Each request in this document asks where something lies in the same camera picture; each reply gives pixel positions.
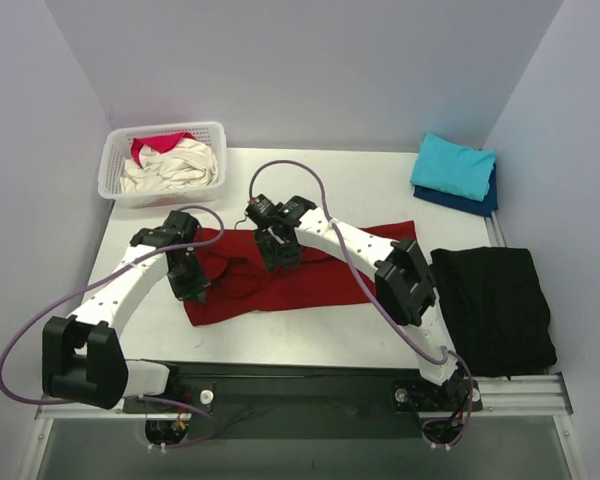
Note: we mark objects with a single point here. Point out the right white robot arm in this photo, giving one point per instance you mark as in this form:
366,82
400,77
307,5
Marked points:
394,273

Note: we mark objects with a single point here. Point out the bright red t-shirt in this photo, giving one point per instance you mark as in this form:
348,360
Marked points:
161,143

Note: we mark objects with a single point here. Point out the dark red t-shirt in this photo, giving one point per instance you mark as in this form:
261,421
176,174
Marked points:
240,283

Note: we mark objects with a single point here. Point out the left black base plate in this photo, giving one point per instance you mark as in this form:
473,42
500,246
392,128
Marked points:
190,395

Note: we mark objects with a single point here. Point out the aluminium rail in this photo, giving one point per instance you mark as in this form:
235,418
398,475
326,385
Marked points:
540,395

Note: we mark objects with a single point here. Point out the turquoise folded t-shirt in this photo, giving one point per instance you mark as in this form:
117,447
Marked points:
453,169

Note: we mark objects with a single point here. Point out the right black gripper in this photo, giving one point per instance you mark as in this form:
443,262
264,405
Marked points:
280,251

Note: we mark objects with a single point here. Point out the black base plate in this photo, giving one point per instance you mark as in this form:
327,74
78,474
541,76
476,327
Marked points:
419,395
190,395

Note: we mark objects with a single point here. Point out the white plastic basket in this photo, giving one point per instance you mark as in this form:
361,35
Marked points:
117,150

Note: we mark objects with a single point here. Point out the black t-shirt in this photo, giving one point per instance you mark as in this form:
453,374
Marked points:
495,310

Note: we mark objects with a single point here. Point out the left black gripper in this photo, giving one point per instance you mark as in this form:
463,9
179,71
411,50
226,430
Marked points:
189,284

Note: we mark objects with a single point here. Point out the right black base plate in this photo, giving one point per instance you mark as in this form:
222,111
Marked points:
419,395

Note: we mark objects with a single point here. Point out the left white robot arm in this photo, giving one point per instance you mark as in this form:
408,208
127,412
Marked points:
82,359

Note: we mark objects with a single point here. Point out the cream white t-shirt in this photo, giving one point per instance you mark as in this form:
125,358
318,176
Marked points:
190,164

